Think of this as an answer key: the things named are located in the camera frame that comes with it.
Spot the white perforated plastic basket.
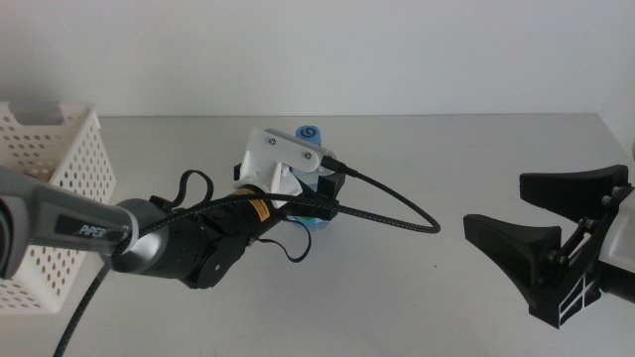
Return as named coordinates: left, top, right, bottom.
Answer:
left=0, top=101, right=118, bottom=315

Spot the thin black cable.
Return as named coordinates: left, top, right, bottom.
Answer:
left=171, top=170, right=215, bottom=212
left=256, top=217, right=314, bottom=264

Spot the black braided cable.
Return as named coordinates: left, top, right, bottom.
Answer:
left=52, top=157, right=442, bottom=357

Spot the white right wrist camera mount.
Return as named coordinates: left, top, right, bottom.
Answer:
left=597, top=186, right=635, bottom=262

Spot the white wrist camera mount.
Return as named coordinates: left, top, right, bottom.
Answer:
left=232, top=127, right=336, bottom=209
left=597, top=186, right=635, bottom=262

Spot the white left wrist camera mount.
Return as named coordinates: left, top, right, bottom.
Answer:
left=232, top=127, right=336, bottom=209

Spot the clear water bottle blue cap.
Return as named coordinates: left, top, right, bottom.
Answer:
left=287, top=123, right=338, bottom=233

